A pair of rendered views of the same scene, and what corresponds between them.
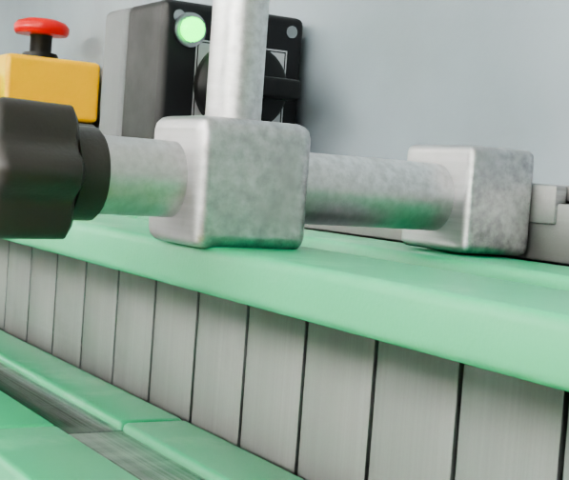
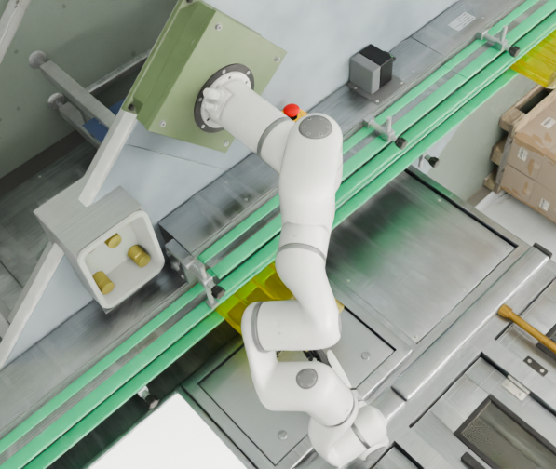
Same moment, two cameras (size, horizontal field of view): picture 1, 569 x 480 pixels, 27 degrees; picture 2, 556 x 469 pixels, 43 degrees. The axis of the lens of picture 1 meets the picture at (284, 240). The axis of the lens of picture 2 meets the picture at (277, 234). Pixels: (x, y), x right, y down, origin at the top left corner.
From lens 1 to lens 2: 221 cm
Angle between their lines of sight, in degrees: 91
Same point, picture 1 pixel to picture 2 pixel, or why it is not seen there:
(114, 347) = not seen: hidden behind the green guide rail
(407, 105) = (390, 39)
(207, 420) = not seen: hidden behind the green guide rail
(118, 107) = (379, 82)
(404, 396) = not seen: hidden behind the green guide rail
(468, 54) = (401, 25)
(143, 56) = (387, 69)
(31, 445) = (465, 90)
